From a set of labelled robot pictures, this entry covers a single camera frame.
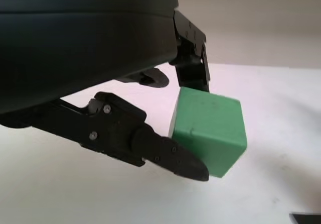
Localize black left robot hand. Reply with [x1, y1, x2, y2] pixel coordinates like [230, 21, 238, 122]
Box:
[0, 0, 211, 182]

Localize green cube block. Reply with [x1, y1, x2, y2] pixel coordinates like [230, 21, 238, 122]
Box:
[169, 86, 249, 178]

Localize black tape strip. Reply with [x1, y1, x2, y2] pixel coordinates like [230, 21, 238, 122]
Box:
[288, 212, 321, 224]

